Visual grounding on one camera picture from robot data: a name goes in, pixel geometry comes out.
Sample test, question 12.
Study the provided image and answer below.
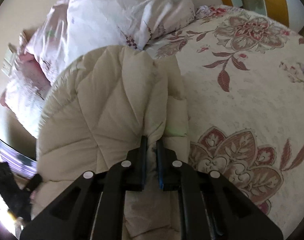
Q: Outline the beige quilted down jacket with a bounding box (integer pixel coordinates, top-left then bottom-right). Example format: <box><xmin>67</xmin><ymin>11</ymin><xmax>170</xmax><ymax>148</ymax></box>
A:
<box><xmin>31</xmin><ymin>46</ymin><xmax>189</xmax><ymax>239</ymax></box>

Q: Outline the black framed mirror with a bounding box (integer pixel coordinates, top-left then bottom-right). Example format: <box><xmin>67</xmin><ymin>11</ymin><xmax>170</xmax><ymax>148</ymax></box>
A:
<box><xmin>0</xmin><ymin>139</ymin><xmax>37</xmax><ymax>179</ymax></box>

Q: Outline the left floral pink pillow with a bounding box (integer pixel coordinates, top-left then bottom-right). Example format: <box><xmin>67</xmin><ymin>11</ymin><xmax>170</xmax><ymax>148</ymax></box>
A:
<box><xmin>0</xmin><ymin>27</ymin><xmax>55</xmax><ymax>138</ymax></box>

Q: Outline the floral pink pillow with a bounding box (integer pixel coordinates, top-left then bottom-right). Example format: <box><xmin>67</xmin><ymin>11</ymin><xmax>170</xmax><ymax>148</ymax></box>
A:
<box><xmin>25</xmin><ymin>0</ymin><xmax>195</xmax><ymax>82</ymax></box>
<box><xmin>0</xmin><ymin>27</ymin><xmax>55</xmax><ymax>138</ymax></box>

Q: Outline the floral bed sheet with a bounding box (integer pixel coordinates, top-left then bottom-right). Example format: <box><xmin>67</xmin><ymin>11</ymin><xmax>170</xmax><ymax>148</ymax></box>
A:
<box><xmin>145</xmin><ymin>5</ymin><xmax>304</xmax><ymax>237</ymax></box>

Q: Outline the right floral pink pillow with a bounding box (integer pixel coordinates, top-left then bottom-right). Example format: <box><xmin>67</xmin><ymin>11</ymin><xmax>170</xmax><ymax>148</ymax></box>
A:
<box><xmin>25</xmin><ymin>0</ymin><xmax>195</xmax><ymax>82</ymax></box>

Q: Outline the white wall switch plate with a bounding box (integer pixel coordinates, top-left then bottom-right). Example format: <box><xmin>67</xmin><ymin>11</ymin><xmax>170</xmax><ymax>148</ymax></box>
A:
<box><xmin>1</xmin><ymin>43</ymin><xmax>17</xmax><ymax>77</ymax></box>

